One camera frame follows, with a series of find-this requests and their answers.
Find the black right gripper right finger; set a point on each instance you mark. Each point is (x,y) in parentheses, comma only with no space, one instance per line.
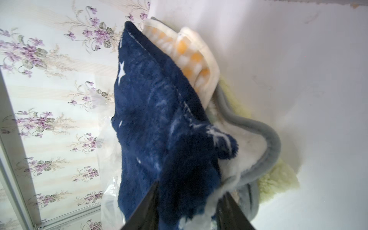
(229,216)

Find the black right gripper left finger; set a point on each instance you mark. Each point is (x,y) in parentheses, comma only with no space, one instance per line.
(146,216)

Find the light green blanket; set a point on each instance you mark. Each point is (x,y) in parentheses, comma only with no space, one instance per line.
(281,177)

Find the clear plastic vacuum bag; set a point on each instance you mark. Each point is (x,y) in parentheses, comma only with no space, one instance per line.
(109,163)

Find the navy blue star blanket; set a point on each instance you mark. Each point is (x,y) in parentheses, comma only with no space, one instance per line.
(164,133)

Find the orange checkered blanket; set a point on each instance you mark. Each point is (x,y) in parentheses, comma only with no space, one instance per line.
(190,53)

